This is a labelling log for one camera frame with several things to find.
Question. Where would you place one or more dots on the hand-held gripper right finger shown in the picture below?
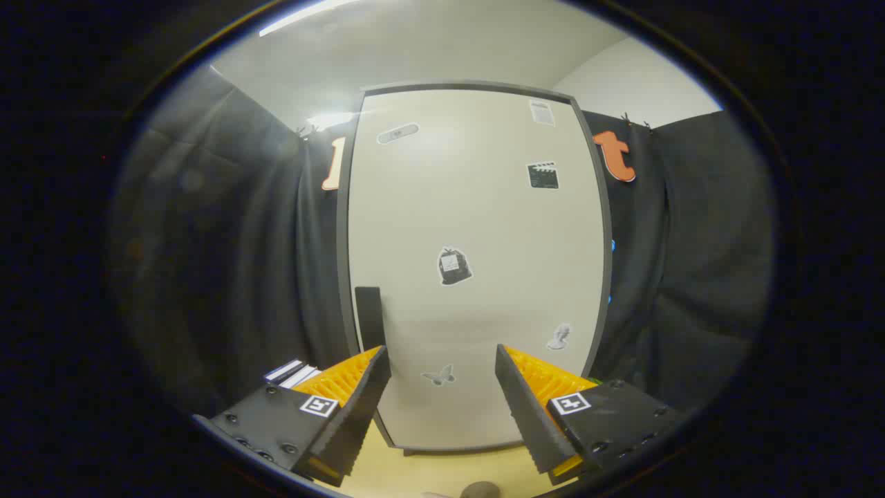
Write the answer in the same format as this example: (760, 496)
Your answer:
(529, 408)

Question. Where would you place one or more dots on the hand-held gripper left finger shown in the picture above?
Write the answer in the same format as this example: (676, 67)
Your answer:
(359, 408)

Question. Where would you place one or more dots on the white shoe cabinet door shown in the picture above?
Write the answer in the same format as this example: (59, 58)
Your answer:
(449, 207)

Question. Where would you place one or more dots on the grey shoe cabinet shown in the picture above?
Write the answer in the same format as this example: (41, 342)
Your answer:
(463, 86)

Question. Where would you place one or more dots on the white book with portrait cover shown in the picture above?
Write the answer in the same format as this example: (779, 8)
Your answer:
(302, 377)

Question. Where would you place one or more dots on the dark blue book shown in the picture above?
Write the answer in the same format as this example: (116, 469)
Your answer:
(283, 371)

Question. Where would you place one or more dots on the black backdrop cloth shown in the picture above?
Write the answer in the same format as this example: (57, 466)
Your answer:
(228, 242)

